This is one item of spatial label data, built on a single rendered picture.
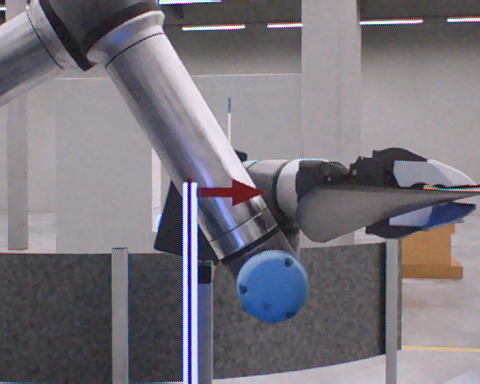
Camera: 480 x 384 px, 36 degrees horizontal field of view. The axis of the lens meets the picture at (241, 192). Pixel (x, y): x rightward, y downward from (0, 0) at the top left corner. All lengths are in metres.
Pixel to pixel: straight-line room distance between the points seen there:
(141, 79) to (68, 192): 6.29
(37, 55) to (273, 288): 0.41
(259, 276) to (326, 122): 4.07
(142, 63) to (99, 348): 1.64
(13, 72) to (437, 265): 7.90
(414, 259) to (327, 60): 4.22
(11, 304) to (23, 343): 0.12
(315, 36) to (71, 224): 3.22
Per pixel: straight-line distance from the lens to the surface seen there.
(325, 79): 4.84
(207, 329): 1.17
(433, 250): 8.66
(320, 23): 4.90
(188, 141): 0.79
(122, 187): 6.88
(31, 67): 0.97
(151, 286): 2.31
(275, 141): 6.57
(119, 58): 0.81
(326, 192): 0.56
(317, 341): 2.52
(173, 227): 1.20
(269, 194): 0.89
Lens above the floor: 1.20
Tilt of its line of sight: 2 degrees down
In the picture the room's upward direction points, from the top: straight up
